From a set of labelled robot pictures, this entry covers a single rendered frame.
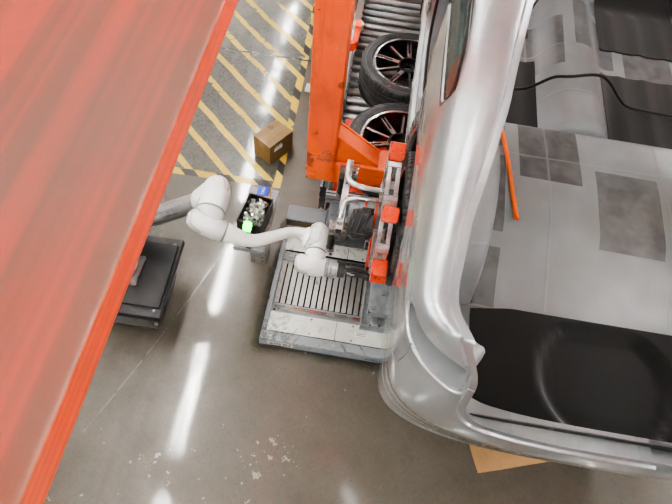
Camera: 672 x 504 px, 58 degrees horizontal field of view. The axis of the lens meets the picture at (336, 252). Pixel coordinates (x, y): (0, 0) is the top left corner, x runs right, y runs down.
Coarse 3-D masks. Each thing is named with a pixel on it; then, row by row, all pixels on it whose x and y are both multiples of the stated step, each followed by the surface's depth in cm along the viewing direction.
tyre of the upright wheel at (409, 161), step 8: (408, 152) 286; (408, 160) 276; (408, 168) 271; (408, 176) 267; (408, 184) 265; (408, 192) 264; (408, 200) 263; (400, 216) 264; (400, 224) 263; (400, 232) 263; (400, 240) 264; (392, 256) 272; (392, 264) 272; (392, 272) 275
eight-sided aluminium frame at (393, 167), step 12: (396, 168) 277; (396, 180) 273; (384, 192) 271; (396, 192) 269; (384, 204) 267; (396, 204) 267; (372, 240) 315; (384, 240) 272; (372, 252) 311; (384, 252) 273
